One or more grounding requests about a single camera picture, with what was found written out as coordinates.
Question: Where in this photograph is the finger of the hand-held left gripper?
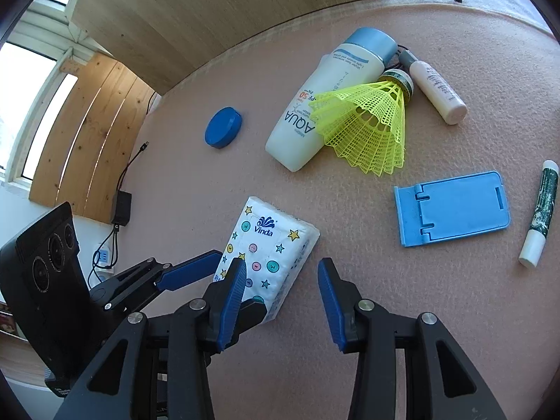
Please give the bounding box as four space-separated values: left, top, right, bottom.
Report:
238 300 268 327
90 249 225 316

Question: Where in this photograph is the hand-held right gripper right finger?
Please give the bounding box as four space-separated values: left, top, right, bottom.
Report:
317 257 508 420

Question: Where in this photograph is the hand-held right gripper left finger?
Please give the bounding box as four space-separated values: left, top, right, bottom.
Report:
52 257 248 420

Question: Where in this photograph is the patterned tissue pack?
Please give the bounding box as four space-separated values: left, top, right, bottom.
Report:
213 196 320 325

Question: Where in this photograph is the blue round lid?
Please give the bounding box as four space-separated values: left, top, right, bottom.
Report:
204 107 243 149

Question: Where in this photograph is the blue phone stand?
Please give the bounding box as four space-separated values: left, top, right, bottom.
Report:
394 170 511 248

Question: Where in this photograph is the yellow plastic shuttlecock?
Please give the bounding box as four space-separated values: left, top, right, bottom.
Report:
308 69 414 176

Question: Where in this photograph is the white sunscreen bottle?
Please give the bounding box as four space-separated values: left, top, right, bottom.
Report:
265 27 399 172

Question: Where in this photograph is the green lip balm tube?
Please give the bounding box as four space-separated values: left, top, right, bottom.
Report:
518 160 560 268

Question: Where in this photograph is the small white bottle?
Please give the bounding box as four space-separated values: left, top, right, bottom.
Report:
398 49 468 124

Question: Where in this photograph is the white power strip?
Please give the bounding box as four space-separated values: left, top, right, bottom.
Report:
93 247 118 278

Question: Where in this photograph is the black power adapter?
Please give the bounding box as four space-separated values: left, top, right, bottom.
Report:
111 191 133 227

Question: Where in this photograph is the pine plank panel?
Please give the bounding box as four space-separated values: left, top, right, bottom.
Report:
30 51 158 224

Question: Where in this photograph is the large light wooden board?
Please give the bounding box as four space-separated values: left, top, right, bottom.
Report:
70 0 381 96

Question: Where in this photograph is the dark red rubber band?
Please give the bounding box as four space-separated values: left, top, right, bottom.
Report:
385 43 412 73

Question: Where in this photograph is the black adapter cord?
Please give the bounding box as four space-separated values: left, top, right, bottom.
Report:
87 225 120 287

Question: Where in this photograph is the black usb cable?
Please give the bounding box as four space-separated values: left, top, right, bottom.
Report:
114 141 150 197

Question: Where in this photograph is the white window frame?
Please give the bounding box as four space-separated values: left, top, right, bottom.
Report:
0 0 88 193

